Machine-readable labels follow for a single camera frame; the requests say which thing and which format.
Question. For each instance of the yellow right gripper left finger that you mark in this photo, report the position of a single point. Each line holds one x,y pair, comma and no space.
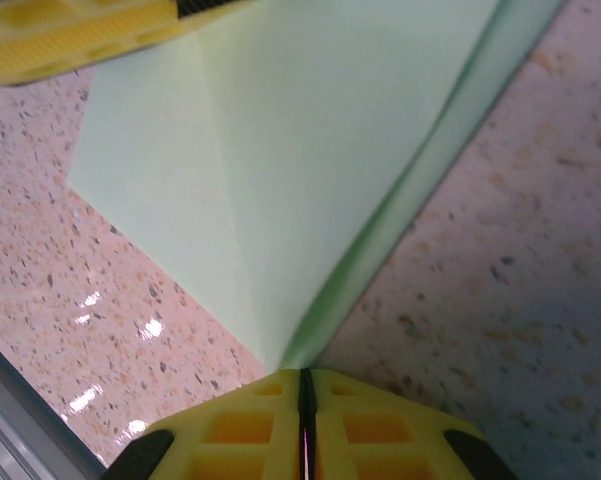
230,430

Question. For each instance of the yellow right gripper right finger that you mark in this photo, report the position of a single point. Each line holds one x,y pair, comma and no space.
380,435

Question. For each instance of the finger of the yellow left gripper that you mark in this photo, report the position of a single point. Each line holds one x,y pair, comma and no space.
55,40

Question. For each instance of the light green paper sheet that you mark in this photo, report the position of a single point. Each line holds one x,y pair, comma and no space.
305,150

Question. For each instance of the aluminium table edge beam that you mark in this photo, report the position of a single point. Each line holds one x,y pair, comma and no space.
10,430

